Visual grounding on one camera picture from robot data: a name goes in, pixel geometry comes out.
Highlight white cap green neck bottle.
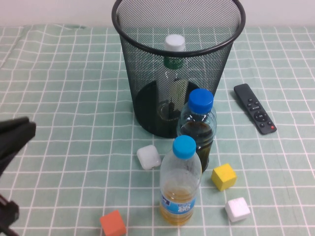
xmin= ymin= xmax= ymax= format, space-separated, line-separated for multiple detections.
xmin=157 ymin=34 xmax=189 ymax=121

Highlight black mesh wastebasket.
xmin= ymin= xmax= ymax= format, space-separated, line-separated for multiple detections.
xmin=111 ymin=0 xmax=246 ymax=139

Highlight yellow cube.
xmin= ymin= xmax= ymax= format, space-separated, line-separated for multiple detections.
xmin=211 ymin=163 xmax=238 ymax=191

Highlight black remote control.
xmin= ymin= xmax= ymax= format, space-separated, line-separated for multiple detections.
xmin=233 ymin=83 xmax=278 ymax=135

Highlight white cube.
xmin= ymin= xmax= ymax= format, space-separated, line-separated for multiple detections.
xmin=224 ymin=197 xmax=251 ymax=223

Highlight green checked tablecloth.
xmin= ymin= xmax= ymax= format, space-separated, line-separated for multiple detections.
xmin=0 ymin=24 xmax=315 ymax=236

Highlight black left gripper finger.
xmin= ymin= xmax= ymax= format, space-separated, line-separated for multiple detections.
xmin=0 ymin=117 xmax=30 ymax=129
xmin=0 ymin=120 xmax=37 ymax=177

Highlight orange cube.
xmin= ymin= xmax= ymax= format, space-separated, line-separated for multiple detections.
xmin=99 ymin=209 xmax=127 ymax=236

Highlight blue cap dark liquid bottle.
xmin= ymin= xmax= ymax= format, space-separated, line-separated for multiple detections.
xmin=176 ymin=88 xmax=218 ymax=173

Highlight light blue cap yellow bottle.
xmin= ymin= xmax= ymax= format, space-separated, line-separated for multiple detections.
xmin=159 ymin=135 xmax=203 ymax=226

